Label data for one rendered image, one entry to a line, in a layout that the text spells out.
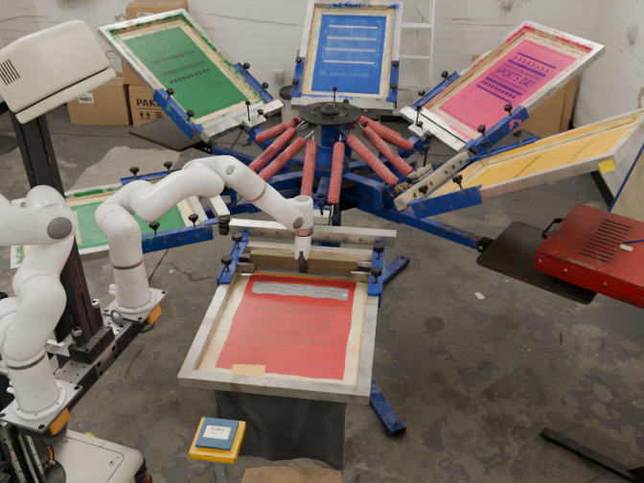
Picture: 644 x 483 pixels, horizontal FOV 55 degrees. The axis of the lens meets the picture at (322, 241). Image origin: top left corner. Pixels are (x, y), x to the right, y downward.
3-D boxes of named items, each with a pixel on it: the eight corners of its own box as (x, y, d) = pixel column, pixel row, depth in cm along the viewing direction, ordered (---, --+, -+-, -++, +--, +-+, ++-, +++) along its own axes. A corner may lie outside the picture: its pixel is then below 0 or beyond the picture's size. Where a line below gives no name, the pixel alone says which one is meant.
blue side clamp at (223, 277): (231, 295, 230) (229, 280, 226) (218, 294, 230) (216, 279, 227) (249, 251, 255) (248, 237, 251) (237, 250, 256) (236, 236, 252)
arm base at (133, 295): (98, 307, 192) (88, 266, 184) (122, 285, 202) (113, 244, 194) (142, 317, 188) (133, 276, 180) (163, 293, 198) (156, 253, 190)
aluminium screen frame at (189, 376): (369, 405, 183) (369, 396, 181) (178, 385, 189) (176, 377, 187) (381, 258, 249) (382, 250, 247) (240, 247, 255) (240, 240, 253)
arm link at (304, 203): (281, 211, 210) (265, 200, 216) (282, 238, 215) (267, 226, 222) (317, 198, 217) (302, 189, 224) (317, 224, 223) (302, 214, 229)
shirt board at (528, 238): (615, 270, 257) (621, 254, 253) (585, 319, 230) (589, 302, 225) (353, 181, 325) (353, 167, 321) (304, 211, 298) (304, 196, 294)
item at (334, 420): (345, 472, 214) (349, 382, 191) (218, 458, 219) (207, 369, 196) (346, 465, 216) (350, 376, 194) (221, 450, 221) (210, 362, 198)
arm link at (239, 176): (194, 192, 185) (172, 173, 195) (239, 223, 200) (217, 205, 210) (227, 149, 185) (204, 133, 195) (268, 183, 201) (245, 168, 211)
